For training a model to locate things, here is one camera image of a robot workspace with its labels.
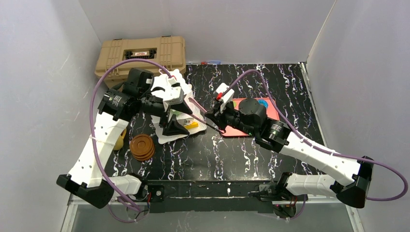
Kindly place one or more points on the pink serving tray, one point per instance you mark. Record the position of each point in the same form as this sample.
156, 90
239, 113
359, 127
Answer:
271, 113

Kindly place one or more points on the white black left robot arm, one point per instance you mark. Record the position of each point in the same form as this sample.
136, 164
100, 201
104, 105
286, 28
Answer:
141, 92

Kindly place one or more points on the yellow mug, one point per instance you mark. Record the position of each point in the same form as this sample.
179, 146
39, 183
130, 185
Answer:
120, 141

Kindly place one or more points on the stack of brown wooden coasters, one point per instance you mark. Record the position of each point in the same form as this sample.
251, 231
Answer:
142, 147

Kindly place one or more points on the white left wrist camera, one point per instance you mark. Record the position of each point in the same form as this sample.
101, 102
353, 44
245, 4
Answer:
173, 93

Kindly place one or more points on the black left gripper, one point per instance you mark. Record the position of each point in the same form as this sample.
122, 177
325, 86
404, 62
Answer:
168, 114

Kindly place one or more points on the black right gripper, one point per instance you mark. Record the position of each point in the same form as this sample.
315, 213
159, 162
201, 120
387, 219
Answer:
219, 112

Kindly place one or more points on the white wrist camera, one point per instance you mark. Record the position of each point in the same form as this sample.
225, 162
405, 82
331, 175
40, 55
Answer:
173, 93
222, 97

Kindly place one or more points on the aluminium frame rail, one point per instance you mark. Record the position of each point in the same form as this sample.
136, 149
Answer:
159, 191

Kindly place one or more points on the yellow cake slice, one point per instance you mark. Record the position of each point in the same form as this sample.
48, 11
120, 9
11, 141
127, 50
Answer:
189, 124

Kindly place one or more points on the tan plastic tool case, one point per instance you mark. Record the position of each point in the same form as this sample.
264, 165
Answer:
168, 51

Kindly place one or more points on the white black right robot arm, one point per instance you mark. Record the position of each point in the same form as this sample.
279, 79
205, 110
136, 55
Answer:
347, 180

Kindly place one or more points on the blue donut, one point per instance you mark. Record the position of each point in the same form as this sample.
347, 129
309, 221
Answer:
263, 102

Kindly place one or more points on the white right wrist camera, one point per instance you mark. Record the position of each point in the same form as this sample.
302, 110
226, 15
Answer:
222, 97

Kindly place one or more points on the white three-tier cake stand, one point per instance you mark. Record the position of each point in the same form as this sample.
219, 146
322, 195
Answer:
182, 125

